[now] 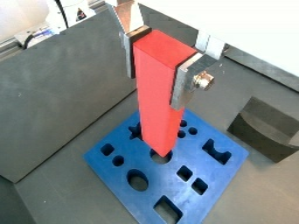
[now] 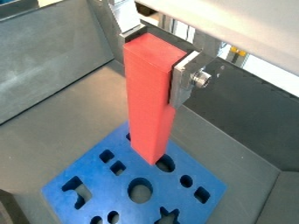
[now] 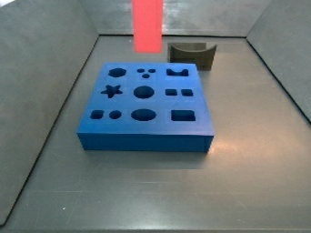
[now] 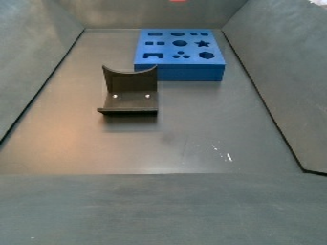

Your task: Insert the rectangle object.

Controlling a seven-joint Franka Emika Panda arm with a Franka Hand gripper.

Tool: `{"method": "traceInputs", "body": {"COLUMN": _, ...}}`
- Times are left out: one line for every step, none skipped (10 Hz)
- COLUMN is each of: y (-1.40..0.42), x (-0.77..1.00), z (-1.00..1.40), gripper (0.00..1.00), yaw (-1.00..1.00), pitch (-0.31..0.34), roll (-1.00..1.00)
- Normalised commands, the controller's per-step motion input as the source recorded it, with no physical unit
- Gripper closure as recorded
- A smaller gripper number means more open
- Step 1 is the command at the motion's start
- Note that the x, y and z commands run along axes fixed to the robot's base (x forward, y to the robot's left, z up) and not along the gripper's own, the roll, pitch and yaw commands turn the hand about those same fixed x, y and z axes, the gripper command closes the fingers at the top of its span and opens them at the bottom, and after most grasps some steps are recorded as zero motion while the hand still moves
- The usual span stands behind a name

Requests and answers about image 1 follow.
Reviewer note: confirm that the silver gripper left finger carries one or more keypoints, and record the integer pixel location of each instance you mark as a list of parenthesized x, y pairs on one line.
[(132, 29)]

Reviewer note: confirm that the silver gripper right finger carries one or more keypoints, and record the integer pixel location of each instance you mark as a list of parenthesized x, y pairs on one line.
[(191, 75)]

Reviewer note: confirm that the red rectangular block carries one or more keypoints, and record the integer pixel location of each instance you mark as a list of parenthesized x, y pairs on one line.
[(159, 54)]

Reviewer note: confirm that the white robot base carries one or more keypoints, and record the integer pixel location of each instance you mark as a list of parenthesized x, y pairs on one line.
[(67, 13)]

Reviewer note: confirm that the black foam block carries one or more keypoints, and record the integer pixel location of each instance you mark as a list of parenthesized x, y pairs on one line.
[(267, 129)]

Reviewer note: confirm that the large grey foam mat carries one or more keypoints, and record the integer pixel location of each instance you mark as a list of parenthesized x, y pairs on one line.
[(57, 86)]

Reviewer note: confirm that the blue shape sorter board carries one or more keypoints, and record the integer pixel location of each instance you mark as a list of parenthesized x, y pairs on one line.
[(186, 181)]

